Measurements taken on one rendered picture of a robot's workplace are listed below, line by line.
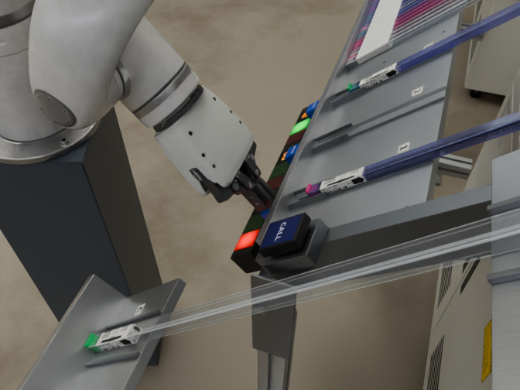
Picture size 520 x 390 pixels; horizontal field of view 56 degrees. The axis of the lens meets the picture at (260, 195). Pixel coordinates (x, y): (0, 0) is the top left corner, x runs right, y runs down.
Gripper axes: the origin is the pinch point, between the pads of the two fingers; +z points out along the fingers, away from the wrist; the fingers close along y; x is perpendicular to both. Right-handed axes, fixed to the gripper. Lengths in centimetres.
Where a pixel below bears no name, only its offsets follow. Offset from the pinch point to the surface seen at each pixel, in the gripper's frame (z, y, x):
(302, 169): 2.1, -5.5, 3.6
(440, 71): 2.8, -16.6, 21.4
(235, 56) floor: 13, -135, -93
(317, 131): 1.9, -13.4, 3.6
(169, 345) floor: 36, -5, -67
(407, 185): 2.8, 3.5, 20.2
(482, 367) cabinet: 39.3, 2.0, 11.3
